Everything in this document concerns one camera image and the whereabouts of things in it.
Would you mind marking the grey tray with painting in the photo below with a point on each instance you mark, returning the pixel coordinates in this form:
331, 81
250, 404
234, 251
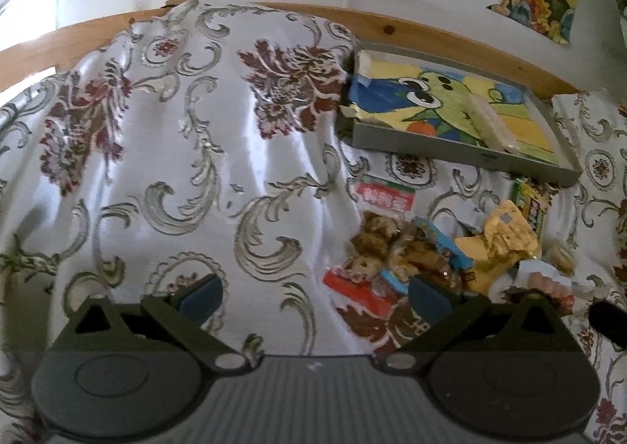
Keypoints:
403, 101

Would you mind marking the blue rimmed fried snack bag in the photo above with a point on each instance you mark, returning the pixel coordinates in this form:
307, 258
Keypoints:
386, 254

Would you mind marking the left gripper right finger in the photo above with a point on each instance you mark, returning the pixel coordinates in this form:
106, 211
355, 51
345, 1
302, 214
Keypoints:
452, 318

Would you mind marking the white rice cracker bar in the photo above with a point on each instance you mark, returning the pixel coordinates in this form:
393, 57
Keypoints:
491, 128

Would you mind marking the gold foil snack pouch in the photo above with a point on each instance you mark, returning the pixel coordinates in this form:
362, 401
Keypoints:
507, 239

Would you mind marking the floral white bed cover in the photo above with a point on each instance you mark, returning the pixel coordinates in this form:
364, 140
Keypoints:
209, 139

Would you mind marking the red label braised egg pack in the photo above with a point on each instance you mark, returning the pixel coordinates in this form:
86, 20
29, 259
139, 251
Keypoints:
385, 195

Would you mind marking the round pastry in clear wrap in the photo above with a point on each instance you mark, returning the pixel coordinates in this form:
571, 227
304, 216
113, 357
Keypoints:
562, 258

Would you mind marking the yellow green snack packet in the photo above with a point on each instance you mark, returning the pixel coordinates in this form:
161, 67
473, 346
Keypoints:
532, 203

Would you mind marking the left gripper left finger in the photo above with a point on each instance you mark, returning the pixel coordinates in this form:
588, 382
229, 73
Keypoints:
177, 319

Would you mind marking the sausage pack blue white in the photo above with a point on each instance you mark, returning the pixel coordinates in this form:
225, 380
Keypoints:
534, 276

